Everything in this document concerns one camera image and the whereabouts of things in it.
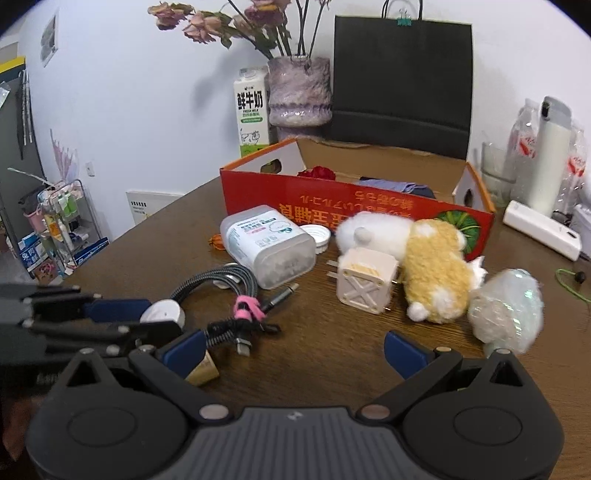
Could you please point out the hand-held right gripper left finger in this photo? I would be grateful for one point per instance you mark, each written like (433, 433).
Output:
(182, 355)

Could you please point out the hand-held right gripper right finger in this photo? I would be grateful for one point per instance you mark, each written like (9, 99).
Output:
(406, 355)

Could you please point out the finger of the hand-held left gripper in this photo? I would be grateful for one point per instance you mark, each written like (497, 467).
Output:
(152, 333)
(117, 310)

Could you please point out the small white round lid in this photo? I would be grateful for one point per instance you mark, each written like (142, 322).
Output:
(161, 314)

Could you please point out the beige charger plug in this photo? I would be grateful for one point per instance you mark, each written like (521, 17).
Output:
(364, 281)

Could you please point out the white and yellow plush toy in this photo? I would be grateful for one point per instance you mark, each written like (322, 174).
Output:
(434, 267)

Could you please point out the bubble wrap ball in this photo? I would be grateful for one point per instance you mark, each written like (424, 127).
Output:
(508, 309)

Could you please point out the small white box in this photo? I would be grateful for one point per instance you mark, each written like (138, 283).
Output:
(268, 244)

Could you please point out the white bottle cap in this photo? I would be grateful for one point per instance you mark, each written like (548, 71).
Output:
(322, 237)

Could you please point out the red cardboard box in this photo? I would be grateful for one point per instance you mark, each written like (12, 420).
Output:
(323, 198)

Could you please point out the wooden desktop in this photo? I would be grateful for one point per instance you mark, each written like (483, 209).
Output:
(323, 350)

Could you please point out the metal rolling cart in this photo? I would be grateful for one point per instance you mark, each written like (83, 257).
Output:
(69, 217)

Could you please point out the white flat box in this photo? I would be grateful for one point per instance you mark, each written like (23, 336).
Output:
(147, 207)

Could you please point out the small orange trinket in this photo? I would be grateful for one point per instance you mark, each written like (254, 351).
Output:
(215, 242)

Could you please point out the dark cabinet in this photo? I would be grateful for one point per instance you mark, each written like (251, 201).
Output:
(14, 184)

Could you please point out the purple cloth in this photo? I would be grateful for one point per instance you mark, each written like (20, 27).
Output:
(397, 187)

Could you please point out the white power strip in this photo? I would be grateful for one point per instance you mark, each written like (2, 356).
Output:
(540, 228)

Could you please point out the clear glass cup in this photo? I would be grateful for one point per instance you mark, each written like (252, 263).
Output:
(496, 175)

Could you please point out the red rose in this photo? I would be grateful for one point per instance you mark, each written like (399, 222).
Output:
(318, 173)

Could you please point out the white milk carton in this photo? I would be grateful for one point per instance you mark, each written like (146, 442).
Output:
(251, 115)

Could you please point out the white thermos bottle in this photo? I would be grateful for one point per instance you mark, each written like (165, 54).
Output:
(547, 161)

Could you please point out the wrapped water bottle pack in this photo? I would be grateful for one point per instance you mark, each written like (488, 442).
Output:
(521, 143)

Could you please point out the black paper bag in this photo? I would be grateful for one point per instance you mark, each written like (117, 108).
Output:
(401, 83)

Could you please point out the purple ceramic vase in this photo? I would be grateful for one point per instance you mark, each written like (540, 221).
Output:
(300, 92)

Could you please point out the green binder clip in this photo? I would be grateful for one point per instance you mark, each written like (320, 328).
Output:
(404, 20)

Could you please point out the wall socket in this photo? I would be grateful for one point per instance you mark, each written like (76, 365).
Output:
(90, 169)

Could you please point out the pink wall decal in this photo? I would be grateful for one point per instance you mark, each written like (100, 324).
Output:
(64, 157)

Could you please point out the wall poster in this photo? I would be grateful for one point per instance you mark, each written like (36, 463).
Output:
(49, 39)

